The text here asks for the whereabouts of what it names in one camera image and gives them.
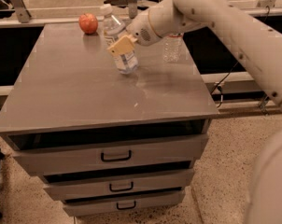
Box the grey drawer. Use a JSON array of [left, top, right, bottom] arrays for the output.
[[44, 169, 194, 201], [13, 133, 208, 176], [63, 188, 185, 217]]

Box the blue labelled plastic bottle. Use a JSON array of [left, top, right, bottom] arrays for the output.
[[100, 4, 138, 75]]

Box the grey drawer cabinet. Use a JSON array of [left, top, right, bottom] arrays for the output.
[[0, 23, 217, 205]]

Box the clear plastic water bottle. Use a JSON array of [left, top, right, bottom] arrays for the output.
[[163, 33, 183, 63]]

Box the top grey drawer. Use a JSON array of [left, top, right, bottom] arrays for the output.
[[13, 133, 208, 176]]

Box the black cable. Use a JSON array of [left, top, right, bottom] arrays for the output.
[[210, 5, 272, 109]]

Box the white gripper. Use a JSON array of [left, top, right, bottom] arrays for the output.
[[107, 9, 161, 56]]

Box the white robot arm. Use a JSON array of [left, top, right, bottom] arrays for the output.
[[108, 0, 282, 224]]

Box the bottom grey drawer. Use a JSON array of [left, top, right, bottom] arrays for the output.
[[63, 188, 185, 217]]

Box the red apple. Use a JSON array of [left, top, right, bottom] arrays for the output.
[[78, 13, 98, 35]]

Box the middle grey drawer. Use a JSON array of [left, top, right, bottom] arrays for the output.
[[44, 169, 194, 201]]

